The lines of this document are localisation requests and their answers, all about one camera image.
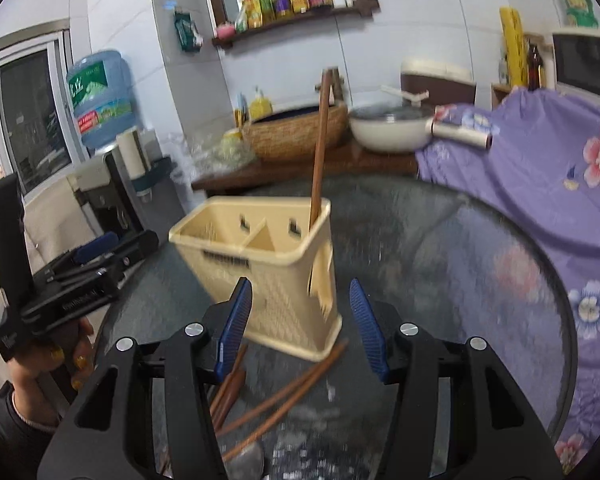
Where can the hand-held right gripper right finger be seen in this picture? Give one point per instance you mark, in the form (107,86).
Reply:
(367,330)

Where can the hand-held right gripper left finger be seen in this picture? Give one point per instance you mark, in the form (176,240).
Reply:
(235,330)

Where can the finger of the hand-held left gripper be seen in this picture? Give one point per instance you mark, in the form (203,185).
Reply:
(97,248)
(135,250)

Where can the beige plastic utensil holder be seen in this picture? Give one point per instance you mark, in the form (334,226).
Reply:
(290,320)

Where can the person's left forearm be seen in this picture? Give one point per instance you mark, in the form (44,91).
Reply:
(10,425)

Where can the person's left hand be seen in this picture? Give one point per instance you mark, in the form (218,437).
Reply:
(50,375)

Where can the white water dispenser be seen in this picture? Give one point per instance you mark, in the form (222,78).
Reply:
(87,182)

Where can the white paper roll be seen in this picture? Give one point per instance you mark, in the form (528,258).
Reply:
(131,152)

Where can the clear plastic bags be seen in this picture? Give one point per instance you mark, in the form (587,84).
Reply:
(200,160)

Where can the aluminium sliding window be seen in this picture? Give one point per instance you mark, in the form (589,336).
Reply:
(30,110)

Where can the yellow plastic cup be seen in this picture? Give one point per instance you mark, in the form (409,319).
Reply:
(232,142)

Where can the blue water jug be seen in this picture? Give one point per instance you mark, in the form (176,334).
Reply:
(100,100)

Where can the brown wooden counter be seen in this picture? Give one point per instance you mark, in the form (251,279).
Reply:
(305,170)

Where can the blue plastic tube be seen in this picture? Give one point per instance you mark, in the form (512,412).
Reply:
(240,107)

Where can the woven pattern wash basin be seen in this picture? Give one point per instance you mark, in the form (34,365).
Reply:
(280,140)

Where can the yellow soap bottle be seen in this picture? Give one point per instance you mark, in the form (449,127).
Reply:
(260,107)

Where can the white frying pan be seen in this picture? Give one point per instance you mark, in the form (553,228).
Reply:
(385,137)

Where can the purple floral cloth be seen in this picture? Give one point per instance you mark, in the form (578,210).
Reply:
(530,185)

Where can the glass pan lid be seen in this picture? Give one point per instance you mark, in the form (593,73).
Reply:
(380,112)

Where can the pink container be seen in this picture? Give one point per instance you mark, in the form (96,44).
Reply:
(225,31)

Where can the white rice spoon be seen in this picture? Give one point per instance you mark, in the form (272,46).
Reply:
(405,95)

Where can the bronze faucet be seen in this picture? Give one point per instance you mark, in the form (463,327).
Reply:
(337,85)

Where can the small green packet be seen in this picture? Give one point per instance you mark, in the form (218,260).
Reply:
(241,20)

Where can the brown white rice cooker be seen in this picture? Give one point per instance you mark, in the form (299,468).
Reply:
(440,85)

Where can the yellow snack packet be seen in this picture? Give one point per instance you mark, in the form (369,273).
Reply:
(252,12)

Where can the wooden open cabinet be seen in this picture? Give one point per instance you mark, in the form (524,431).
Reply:
(500,95)

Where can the green label oil bottle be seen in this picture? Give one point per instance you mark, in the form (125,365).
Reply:
(265,7)

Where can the small clear bottle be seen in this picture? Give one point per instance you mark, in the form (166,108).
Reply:
(503,70)

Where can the brown glass bottle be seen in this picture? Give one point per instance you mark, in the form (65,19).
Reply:
(535,67)

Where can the yellow roll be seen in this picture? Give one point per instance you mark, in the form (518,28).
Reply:
(512,45)

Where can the wooden framed mirror shelf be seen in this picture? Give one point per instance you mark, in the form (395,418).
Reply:
(355,10)

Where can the white microwave oven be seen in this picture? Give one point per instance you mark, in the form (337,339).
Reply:
(585,65)

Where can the green wall hanging packet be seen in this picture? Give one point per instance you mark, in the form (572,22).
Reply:
(187,32)

